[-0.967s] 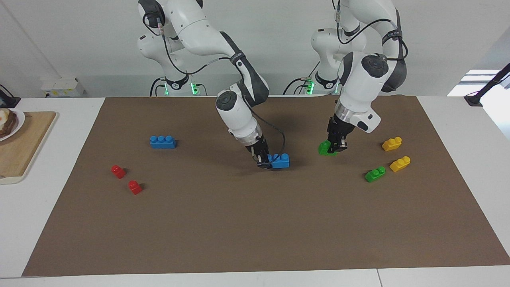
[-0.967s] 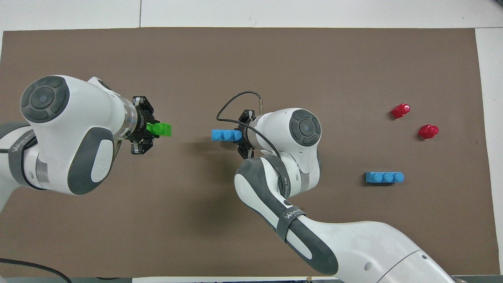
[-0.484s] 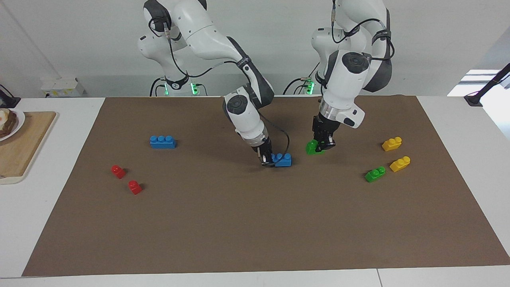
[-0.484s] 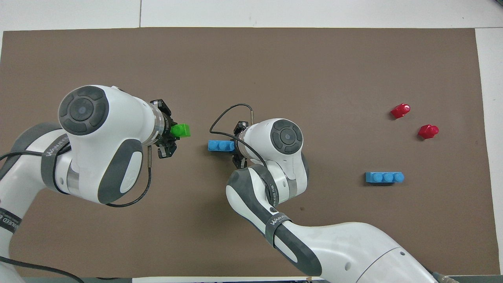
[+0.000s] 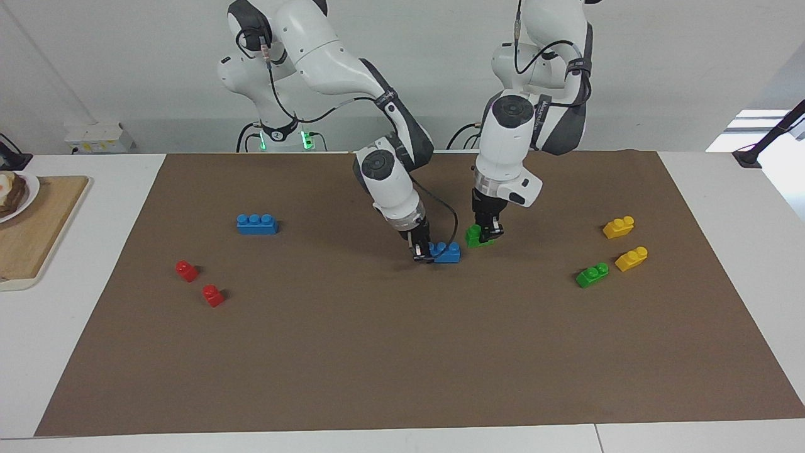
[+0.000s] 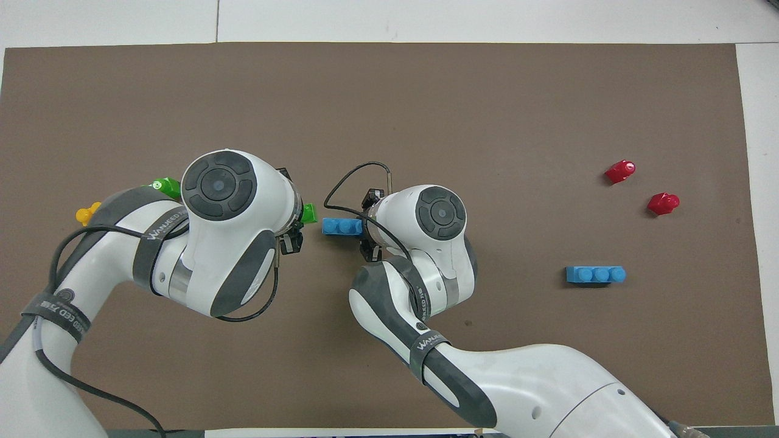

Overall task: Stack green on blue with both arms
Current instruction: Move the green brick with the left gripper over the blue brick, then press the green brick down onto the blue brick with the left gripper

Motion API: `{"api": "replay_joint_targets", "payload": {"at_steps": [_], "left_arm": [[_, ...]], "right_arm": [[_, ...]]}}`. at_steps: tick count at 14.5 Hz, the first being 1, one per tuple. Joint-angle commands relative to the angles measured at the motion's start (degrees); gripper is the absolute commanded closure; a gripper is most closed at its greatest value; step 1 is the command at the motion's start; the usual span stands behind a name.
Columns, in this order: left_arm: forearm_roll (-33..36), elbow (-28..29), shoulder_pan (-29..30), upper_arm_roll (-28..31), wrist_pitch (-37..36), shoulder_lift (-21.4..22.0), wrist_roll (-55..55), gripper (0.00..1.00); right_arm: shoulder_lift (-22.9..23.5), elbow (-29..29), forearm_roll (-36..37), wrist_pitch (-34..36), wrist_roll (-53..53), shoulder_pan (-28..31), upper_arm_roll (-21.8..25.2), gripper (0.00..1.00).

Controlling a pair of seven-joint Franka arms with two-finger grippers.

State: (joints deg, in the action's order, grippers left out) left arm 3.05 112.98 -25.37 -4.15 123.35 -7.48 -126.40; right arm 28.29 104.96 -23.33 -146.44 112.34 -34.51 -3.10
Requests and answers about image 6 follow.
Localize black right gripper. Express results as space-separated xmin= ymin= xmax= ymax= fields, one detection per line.
xmin=360 ymin=188 xmax=385 ymax=263

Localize brown table mat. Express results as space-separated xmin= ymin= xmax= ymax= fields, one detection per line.
xmin=0 ymin=41 xmax=775 ymax=431

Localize blue three-stud brick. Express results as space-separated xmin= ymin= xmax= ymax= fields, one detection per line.
xmin=566 ymin=266 xmax=627 ymax=285
xmin=321 ymin=217 xmax=365 ymax=237

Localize yellow two-stud brick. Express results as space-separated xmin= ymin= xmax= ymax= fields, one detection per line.
xmin=75 ymin=201 xmax=103 ymax=226

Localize red one-stud brick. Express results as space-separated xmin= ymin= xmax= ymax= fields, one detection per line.
xmin=646 ymin=192 xmax=681 ymax=217
xmin=604 ymin=159 xmax=637 ymax=185

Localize green brick with white-printed studs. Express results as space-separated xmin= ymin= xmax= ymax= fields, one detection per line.
xmin=141 ymin=176 xmax=183 ymax=201

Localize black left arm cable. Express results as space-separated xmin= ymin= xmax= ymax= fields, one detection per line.
xmin=33 ymin=224 xmax=281 ymax=438

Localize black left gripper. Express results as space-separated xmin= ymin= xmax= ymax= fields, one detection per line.
xmin=276 ymin=167 xmax=306 ymax=257

